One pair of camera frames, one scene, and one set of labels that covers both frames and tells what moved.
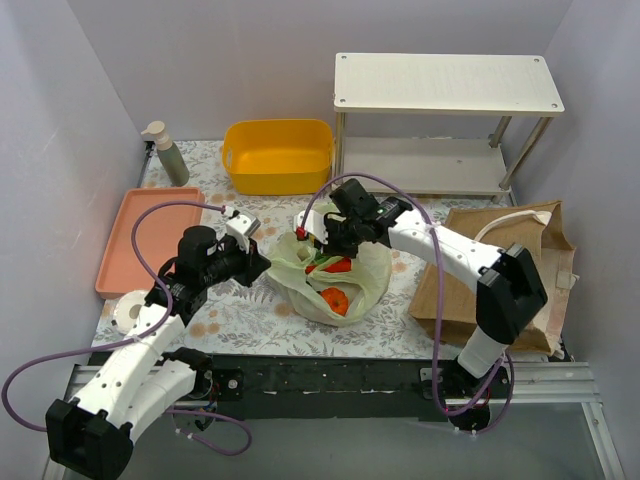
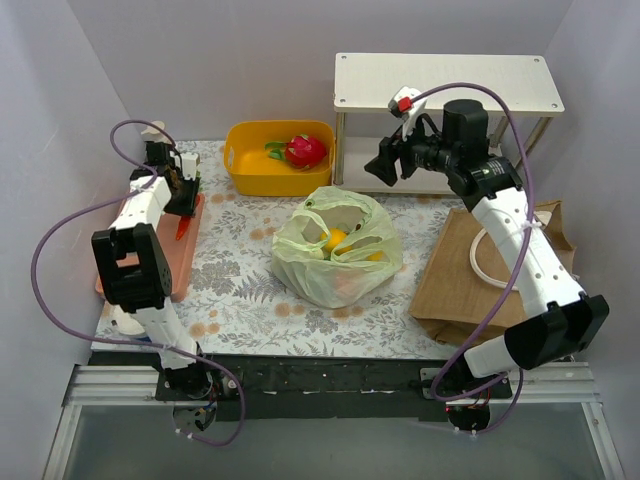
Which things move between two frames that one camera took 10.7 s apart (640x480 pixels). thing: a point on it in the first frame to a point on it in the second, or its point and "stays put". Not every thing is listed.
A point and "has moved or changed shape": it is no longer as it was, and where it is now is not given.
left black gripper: (255, 261) to (185, 198)
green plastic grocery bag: (364, 285) has moved or changed shape
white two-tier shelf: (437, 124) stays put
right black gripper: (339, 236) to (401, 158)
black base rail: (321, 387) stays put
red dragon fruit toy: (343, 265) to (302, 151)
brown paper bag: (540, 233) stays put
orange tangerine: (336, 299) to (346, 283)
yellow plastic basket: (278, 156) stays put
